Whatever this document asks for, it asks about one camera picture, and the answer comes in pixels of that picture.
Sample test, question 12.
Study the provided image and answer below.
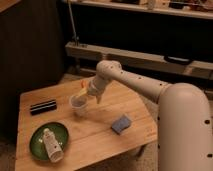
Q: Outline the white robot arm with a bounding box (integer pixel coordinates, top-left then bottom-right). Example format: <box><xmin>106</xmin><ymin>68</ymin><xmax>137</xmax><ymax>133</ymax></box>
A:
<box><xmin>78</xmin><ymin>60</ymin><xmax>213</xmax><ymax>171</ymax></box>

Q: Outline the white ceramic cup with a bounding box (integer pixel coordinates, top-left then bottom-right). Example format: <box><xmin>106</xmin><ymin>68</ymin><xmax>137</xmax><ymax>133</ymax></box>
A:
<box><xmin>43</xmin><ymin>128</ymin><xmax>64</xmax><ymax>163</ymax></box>

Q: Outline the orange carrot toy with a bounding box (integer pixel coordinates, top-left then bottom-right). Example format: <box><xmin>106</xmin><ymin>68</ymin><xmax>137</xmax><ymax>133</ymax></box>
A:
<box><xmin>81</xmin><ymin>80</ymin><xmax>87</xmax><ymax>88</ymax></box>

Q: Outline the wooden shelf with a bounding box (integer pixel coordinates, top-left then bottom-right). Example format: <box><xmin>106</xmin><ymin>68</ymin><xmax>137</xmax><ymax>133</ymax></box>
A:
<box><xmin>61</xmin><ymin>0</ymin><xmax>213</xmax><ymax>20</ymax></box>

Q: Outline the wooden table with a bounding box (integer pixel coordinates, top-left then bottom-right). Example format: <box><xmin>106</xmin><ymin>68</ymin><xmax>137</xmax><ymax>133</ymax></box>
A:
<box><xmin>15</xmin><ymin>81</ymin><xmax>157</xmax><ymax>171</ymax></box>

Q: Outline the black handle clamp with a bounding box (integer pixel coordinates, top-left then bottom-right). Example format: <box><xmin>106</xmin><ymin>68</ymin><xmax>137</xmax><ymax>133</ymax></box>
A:
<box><xmin>164</xmin><ymin>56</ymin><xmax>193</xmax><ymax>65</ymax></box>

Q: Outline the green plate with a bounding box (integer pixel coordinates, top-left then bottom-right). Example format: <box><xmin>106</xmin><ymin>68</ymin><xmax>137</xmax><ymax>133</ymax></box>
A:
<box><xmin>29</xmin><ymin>122</ymin><xmax>69</xmax><ymax>163</ymax></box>

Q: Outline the blue sponge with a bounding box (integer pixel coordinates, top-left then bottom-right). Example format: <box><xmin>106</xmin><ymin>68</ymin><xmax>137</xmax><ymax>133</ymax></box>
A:
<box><xmin>111</xmin><ymin>115</ymin><xmax>132</xmax><ymax>135</ymax></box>

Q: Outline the wooden beam rail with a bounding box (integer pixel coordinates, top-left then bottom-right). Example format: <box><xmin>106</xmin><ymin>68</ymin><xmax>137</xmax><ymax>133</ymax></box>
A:
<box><xmin>65</xmin><ymin>42</ymin><xmax>213</xmax><ymax>80</ymax></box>

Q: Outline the metal pole stand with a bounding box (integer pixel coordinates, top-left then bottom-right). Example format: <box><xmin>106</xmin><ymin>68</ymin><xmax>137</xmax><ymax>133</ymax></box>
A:
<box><xmin>67</xmin><ymin>0</ymin><xmax>79</xmax><ymax>46</ymax></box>

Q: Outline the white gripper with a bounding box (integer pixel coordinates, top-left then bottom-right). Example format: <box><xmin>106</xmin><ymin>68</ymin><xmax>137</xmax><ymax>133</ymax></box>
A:
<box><xmin>74</xmin><ymin>76</ymin><xmax>106</xmax><ymax>104</ymax></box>

